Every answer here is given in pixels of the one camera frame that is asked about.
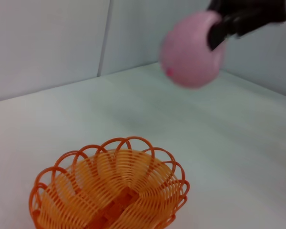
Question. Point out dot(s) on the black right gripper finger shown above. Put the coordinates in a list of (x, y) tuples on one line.
[(215, 6), (220, 33)]

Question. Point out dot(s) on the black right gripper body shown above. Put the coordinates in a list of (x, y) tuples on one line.
[(257, 12)]

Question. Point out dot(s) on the pink plush peach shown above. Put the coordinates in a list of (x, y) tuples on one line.
[(188, 55)]

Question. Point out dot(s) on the orange woven plastic basket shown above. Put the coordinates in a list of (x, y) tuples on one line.
[(124, 198)]

